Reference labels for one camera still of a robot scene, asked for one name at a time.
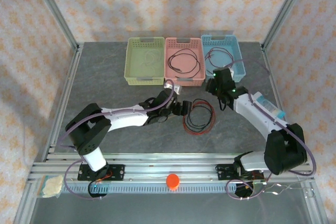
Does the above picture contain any black cable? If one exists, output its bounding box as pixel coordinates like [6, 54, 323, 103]
[186, 102, 212, 130]
[167, 48, 202, 74]

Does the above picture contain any red cable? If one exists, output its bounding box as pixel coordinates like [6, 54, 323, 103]
[183, 99, 216, 135]
[204, 47, 234, 69]

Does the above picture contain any white cable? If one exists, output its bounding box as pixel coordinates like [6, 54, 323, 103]
[142, 50, 163, 70]
[143, 52, 161, 70]

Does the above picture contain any blue plastic basket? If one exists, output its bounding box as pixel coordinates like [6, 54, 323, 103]
[201, 34, 247, 83]

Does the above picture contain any green plastic basket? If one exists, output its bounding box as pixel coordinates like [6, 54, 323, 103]
[123, 37, 166, 86]

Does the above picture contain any pink plastic basket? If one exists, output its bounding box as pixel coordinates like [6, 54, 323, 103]
[164, 37, 206, 88]

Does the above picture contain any blue white tube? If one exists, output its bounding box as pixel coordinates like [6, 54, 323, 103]
[256, 91, 286, 119]

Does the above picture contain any orange round cap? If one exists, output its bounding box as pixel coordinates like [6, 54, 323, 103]
[165, 173, 181, 190]

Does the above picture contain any beige cloth pad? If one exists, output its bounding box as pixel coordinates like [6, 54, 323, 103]
[36, 175, 64, 198]

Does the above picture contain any aluminium table side rail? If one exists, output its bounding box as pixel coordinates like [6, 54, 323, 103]
[261, 42, 301, 162]
[41, 42, 85, 163]

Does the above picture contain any aluminium mounting rail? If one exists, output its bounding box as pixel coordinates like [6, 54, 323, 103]
[28, 153, 312, 183]

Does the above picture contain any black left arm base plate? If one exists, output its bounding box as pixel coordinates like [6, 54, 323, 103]
[77, 164, 125, 182]

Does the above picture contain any grey slotted cable duct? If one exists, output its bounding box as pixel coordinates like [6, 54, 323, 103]
[62, 183, 254, 194]

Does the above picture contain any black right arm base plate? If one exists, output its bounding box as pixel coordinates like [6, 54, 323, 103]
[216, 163, 265, 182]

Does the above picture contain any aluminium frame post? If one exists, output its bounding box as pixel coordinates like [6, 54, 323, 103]
[27, 0, 81, 51]
[261, 0, 313, 51]

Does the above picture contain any thin clear wire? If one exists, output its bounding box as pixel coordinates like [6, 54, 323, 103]
[262, 171, 316, 198]

